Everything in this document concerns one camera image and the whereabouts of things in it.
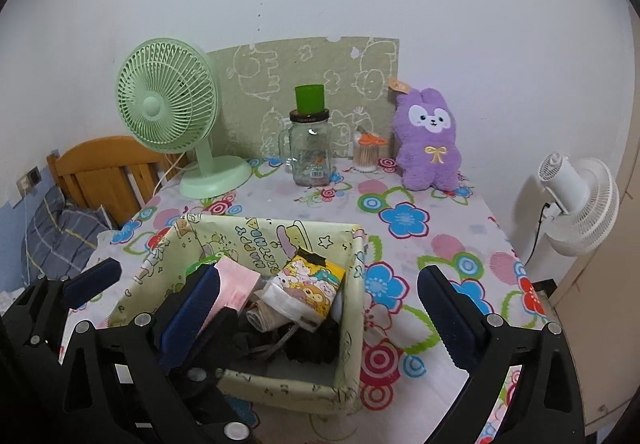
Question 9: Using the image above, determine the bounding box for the pink wet wipes pack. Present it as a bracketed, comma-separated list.
[202, 255, 262, 328]

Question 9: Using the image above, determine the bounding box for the green tissue pack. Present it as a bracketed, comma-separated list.
[184, 256, 218, 278]

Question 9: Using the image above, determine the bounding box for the beige cloth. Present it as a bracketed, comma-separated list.
[246, 300, 291, 332]

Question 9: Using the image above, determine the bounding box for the yellow cartoon tissue pack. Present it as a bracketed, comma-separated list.
[260, 248, 346, 332]

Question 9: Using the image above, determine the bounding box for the black sock bundle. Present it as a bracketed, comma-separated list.
[234, 319, 341, 364]

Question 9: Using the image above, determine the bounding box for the grey plaid pillow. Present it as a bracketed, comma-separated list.
[21, 186, 113, 283]

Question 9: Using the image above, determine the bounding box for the floral tablecloth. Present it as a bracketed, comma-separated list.
[67, 159, 546, 443]

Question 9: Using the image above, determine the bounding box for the yellow cartoon fabric storage box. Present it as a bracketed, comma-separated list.
[107, 214, 366, 415]

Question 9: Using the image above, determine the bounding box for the white floor fan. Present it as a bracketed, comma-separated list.
[537, 151, 620, 257]

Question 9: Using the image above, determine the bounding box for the glass mason jar mug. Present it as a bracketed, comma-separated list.
[278, 109, 332, 187]

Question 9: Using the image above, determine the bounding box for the cotton swab container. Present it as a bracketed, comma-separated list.
[352, 130, 387, 173]

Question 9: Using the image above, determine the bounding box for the green desk fan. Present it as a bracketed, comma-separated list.
[116, 37, 252, 199]

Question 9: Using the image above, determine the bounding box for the purple plush bunny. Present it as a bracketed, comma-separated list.
[392, 88, 462, 191]

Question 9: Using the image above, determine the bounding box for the green cartoon pattern board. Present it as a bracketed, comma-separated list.
[208, 36, 400, 159]

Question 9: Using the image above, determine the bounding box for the green plastic cup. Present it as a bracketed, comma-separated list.
[294, 84, 326, 115]

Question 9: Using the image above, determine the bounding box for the wall power socket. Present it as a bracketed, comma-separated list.
[16, 167, 42, 198]

